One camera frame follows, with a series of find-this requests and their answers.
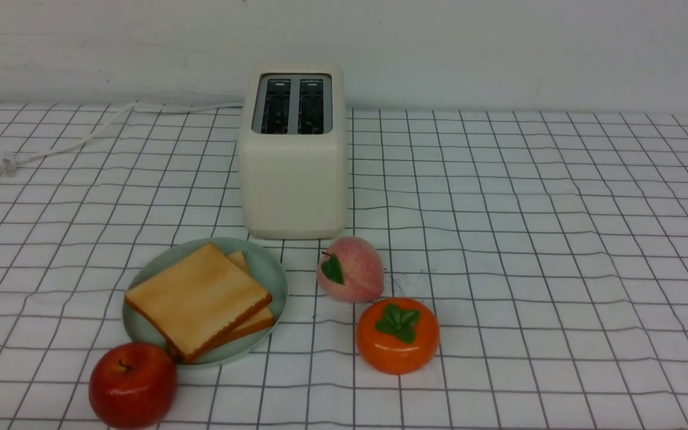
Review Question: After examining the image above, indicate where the pink peach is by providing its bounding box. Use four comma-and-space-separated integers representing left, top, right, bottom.
317, 236, 385, 304

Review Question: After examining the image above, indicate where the light green plate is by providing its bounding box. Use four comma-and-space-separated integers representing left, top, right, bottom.
122, 237, 288, 367

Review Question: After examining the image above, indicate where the toast slice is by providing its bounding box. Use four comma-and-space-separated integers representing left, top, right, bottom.
211, 251, 275, 348
124, 242, 273, 364

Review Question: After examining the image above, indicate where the cream white toaster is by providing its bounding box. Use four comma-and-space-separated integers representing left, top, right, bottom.
236, 63, 350, 239

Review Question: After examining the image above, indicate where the orange persimmon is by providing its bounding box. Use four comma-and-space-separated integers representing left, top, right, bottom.
355, 297, 440, 375

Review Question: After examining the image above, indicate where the white checkered tablecloth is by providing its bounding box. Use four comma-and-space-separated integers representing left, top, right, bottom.
0, 104, 688, 429

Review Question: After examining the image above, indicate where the red apple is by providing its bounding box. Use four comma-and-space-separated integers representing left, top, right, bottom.
88, 342, 178, 429

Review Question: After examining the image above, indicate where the white power cord with plug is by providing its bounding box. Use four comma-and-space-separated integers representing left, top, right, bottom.
0, 102, 244, 178

